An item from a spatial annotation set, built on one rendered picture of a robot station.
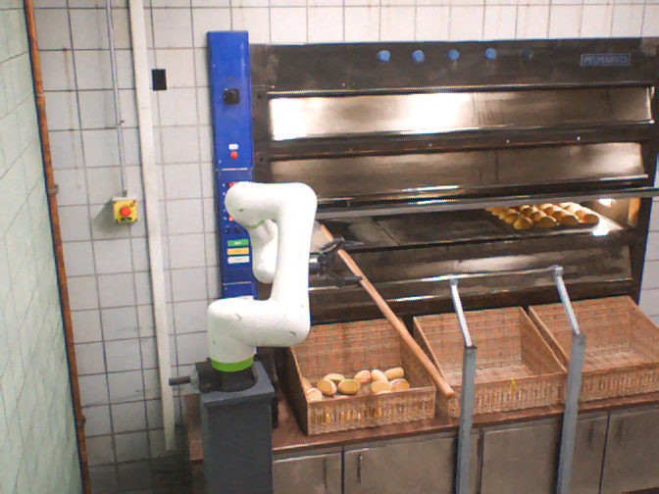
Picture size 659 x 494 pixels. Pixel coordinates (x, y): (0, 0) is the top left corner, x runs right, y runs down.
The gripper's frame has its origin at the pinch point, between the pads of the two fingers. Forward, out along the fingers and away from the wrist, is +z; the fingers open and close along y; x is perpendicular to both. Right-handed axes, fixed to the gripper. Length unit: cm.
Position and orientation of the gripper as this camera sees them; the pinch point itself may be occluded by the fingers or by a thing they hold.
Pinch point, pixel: (359, 261)
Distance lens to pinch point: 285.6
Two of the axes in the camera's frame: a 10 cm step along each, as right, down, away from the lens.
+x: 2.2, 3.0, -9.3
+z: 9.8, -0.7, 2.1
